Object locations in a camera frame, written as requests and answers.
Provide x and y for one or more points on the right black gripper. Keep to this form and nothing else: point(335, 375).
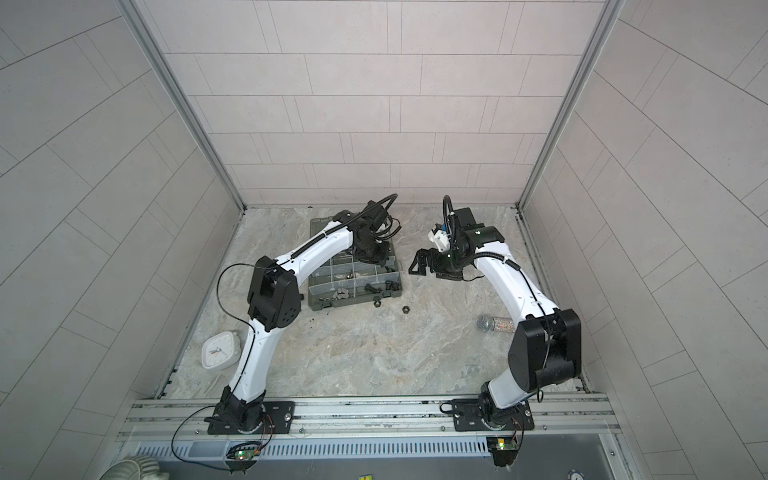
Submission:
point(435, 266)

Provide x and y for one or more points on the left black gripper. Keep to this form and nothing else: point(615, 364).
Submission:
point(381, 258)

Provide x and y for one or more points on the grey compartment organizer box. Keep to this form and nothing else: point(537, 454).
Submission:
point(343, 281)

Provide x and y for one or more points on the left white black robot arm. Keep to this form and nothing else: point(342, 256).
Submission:
point(274, 302)

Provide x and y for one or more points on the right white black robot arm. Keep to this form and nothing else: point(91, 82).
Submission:
point(546, 345)

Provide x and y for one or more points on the glitter tube with cap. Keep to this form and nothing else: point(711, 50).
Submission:
point(496, 324)

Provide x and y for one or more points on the white square clock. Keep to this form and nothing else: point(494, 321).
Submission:
point(221, 351)

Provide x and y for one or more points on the right controller board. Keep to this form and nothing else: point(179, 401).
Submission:
point(503, 450)

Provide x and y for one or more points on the controller board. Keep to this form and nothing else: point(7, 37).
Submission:
point(243, 456)
point(503, 450)

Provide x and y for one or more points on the left controller board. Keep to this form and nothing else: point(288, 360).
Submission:
point(243, 456)

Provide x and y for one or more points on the white fan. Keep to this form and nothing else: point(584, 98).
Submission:
point(139, 467)

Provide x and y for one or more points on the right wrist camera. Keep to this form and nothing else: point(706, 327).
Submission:
point(440, 238)

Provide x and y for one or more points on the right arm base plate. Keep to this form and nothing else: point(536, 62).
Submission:
point(480, 415)

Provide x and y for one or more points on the aluminium rail frame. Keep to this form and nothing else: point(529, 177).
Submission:
point(370, 417)

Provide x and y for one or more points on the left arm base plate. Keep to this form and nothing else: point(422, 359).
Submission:
point(271, 417)

